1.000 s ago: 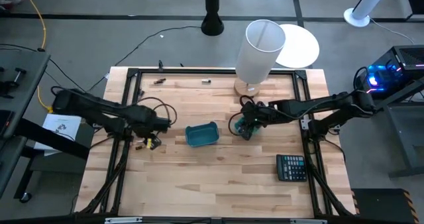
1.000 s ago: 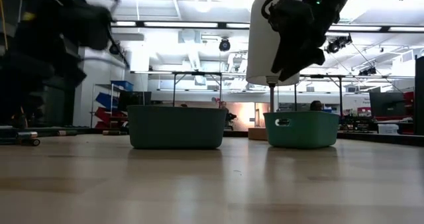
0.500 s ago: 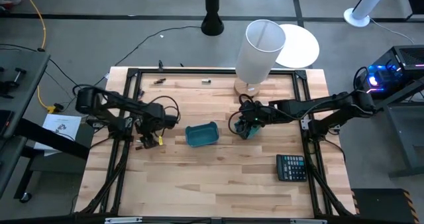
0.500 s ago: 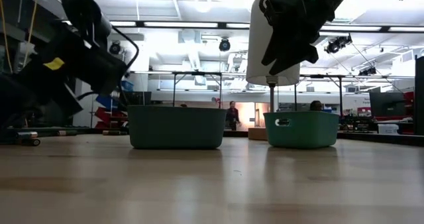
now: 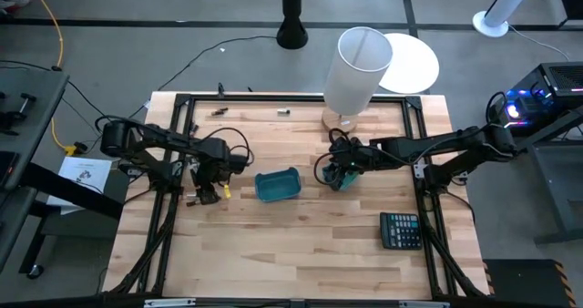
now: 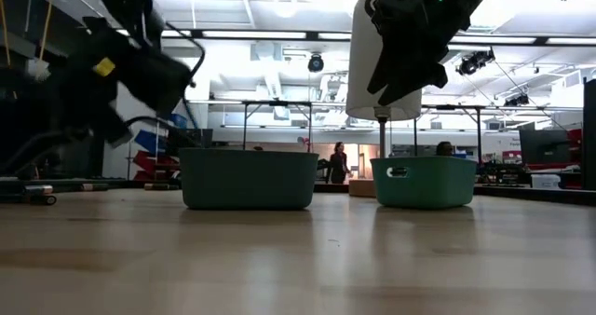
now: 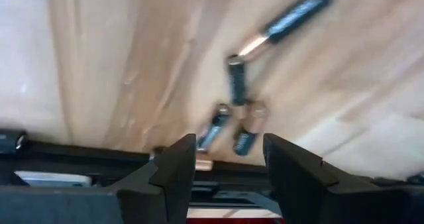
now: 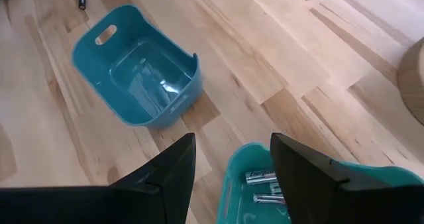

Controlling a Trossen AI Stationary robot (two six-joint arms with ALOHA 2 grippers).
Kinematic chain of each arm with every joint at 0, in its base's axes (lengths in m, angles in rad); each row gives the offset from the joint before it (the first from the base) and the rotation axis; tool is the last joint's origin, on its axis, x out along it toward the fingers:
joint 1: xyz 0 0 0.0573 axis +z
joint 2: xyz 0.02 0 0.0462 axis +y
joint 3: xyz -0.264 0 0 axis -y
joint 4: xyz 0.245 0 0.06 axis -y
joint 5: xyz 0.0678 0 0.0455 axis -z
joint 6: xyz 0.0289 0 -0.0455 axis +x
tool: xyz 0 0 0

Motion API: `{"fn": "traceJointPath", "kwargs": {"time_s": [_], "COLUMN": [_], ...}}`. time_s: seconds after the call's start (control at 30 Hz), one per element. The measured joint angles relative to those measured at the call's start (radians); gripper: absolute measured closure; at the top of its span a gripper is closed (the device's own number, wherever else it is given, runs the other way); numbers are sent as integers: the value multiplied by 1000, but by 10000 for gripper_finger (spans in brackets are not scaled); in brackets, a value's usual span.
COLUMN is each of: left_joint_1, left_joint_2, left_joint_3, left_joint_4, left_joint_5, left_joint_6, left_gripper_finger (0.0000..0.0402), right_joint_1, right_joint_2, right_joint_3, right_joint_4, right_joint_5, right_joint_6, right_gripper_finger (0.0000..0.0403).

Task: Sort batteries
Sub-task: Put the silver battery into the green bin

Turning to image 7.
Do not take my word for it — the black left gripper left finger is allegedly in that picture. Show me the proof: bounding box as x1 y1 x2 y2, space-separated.
0 133 197 224

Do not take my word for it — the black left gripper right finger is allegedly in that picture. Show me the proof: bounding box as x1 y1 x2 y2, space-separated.
264 133 424 224

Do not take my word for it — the black copper Duracell battery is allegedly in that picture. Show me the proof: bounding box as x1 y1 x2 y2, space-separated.
237 0 333 63
233 100 270 158

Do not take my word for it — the Energizer silver battery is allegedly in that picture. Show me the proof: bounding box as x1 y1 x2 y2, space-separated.
195 103 233 153

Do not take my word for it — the silver black battery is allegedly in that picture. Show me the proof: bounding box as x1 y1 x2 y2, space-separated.
226 54 248 106

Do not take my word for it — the copper ended battery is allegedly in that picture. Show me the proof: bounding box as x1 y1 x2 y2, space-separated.
194 150 215 172

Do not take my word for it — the black aluminium table frame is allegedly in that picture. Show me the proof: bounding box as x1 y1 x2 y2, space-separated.
0 137 424 218

